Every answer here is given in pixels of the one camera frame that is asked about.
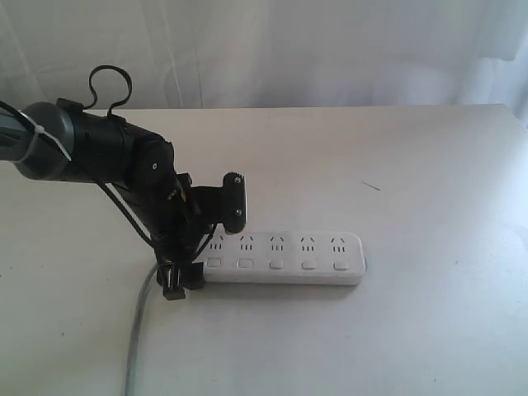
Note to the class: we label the white five-outlet power strip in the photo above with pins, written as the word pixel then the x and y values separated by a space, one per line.
pixel 290 258

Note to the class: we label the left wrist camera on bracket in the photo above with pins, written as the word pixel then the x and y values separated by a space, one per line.
pixel 226 204

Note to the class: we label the white zip tie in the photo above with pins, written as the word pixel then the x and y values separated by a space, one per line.
pixel 21 136

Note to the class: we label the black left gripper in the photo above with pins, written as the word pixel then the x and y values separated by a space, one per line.
pixel 179 229

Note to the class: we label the white backdrop curtain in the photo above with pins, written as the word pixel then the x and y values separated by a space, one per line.
pixel 212 54

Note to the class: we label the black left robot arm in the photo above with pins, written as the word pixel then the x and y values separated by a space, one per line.
pixel 134 167

